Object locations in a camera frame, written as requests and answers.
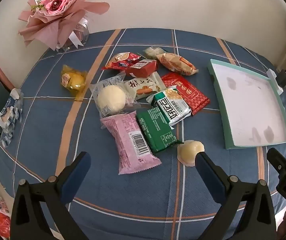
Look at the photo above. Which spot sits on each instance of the glass vase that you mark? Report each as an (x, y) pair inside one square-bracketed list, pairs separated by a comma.
[(81, 33)]

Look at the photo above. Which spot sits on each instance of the dark red snack packet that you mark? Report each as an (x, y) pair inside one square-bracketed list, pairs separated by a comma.
[(143, 68)]

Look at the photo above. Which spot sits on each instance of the red cracker snack packet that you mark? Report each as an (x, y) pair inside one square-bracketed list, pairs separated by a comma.
[(119, 60)]

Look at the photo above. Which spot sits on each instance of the green white silver snack packet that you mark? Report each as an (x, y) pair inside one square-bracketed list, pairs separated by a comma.
[(174, 107)]

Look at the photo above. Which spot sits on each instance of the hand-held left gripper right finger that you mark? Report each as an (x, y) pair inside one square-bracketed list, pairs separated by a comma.
[(206, 171)]

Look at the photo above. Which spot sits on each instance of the pink flower bouquet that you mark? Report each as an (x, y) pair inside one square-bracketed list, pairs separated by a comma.
[(55, 10)]

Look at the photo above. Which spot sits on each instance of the teal cardboard tray box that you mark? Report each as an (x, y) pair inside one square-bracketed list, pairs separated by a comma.
[(252, 105)]

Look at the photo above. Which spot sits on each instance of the clear packet with white bun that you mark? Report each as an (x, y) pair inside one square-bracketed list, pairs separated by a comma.
[(110, 98)]

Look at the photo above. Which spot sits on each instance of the pale packet with green edges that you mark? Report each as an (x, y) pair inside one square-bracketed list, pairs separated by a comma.
[(151, 52)]

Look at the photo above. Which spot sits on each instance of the black charger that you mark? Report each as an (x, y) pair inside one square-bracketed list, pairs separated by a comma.
[(284, 77)]

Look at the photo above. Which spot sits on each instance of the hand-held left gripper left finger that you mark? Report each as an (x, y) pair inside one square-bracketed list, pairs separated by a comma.
[(79, 170)]

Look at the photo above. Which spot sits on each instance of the blue plaid bed sheet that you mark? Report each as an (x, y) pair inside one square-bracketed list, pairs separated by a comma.
[(108, 200)]

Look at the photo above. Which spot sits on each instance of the dark green snack packet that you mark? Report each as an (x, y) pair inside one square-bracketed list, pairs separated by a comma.
[(155, 132)]

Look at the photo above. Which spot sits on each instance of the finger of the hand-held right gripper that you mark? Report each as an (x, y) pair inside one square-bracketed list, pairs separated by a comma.
[(280, 163)]

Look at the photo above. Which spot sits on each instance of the pink snack packet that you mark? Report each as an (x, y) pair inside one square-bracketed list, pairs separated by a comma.
[(130, 142)]

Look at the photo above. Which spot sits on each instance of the orange gold snack packet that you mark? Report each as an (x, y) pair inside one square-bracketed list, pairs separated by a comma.
[(175, 63)]

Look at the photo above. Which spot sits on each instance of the red packet gold print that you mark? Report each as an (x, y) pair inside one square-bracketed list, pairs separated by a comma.
[(195, 95)]

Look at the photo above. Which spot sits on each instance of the white packet with orange print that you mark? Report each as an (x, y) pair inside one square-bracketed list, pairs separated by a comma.
[(145, 86)]

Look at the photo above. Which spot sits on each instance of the blue white packet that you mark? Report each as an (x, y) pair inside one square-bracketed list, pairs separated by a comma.
[(9, 115)]

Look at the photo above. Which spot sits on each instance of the white jelly cup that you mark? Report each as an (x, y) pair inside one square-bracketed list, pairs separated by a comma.
[(189, 151)]

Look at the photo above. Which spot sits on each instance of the clear packet with yellow cake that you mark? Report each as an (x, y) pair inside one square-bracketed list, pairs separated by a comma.
[(74, 81)]

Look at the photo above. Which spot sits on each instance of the white power strip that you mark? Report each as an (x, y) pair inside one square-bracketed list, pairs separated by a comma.
[(272, 78)]

